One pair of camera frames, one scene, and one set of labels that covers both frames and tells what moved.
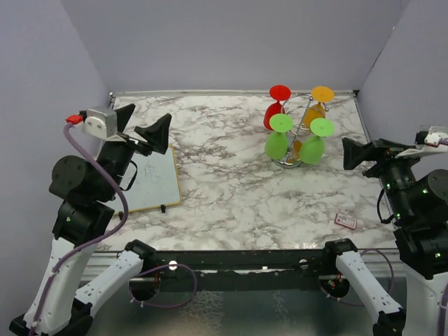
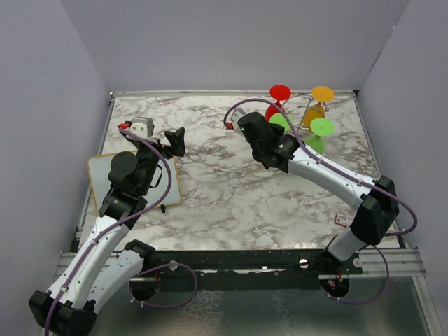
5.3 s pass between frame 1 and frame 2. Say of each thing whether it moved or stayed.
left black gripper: moved
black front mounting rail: stayed
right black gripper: moved
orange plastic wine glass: stayed
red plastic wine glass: stayed
